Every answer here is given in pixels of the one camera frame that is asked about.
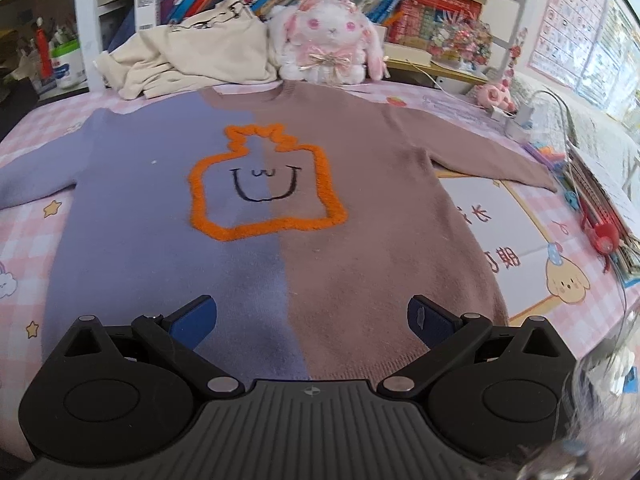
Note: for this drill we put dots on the white labelled box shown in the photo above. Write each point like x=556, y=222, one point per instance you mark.
x=146, y=9

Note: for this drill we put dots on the red book box set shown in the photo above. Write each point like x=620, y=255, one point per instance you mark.
x=440, y=15

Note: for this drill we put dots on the red cartoon wall stickers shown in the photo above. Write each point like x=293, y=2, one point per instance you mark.
x=512, y=60

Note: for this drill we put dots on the pink pig toy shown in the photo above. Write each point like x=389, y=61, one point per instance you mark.
x=495, y=96

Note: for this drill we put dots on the white tub with green lid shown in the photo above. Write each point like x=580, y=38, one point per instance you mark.
x=66, y=67

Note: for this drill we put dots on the red tassel charm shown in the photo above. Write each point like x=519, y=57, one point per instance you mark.
x=44, y=50

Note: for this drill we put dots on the cream cloth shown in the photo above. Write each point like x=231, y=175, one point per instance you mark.
x=200, y=55

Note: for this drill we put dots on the blue chart wall poster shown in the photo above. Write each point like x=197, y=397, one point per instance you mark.
x=612, y=60

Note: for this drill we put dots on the stack of notebooks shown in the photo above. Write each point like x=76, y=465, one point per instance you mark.
x=610, y=210

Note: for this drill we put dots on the colourful beaded tree ornament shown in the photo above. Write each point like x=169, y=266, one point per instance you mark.
x=462, y=42

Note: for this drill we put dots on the white bookshelf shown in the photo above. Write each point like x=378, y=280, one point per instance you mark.
x=85, y=20

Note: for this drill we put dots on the grey quilted cloth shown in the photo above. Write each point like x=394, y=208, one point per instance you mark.
x=590, y=125

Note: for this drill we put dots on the pink and purple sweater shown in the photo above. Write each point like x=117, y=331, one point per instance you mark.
x=350, y=240

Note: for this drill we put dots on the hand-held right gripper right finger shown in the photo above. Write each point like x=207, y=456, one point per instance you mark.
x=430, y=322

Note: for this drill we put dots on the cream thick flat book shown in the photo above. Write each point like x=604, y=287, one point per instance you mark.
x=405, y=54

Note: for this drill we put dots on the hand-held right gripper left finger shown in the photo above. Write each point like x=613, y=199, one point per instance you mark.
x=192, y=322

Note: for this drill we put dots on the alphabet wall poster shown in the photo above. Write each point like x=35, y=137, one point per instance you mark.
x=565, y=25

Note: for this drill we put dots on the blue charm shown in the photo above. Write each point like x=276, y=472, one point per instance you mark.
x=571, y=199

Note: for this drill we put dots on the white pink plush bunny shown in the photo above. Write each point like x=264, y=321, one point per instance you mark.
x=325, y=35

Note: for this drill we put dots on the red pompom charm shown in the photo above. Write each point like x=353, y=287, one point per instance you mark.
x=605, y=237

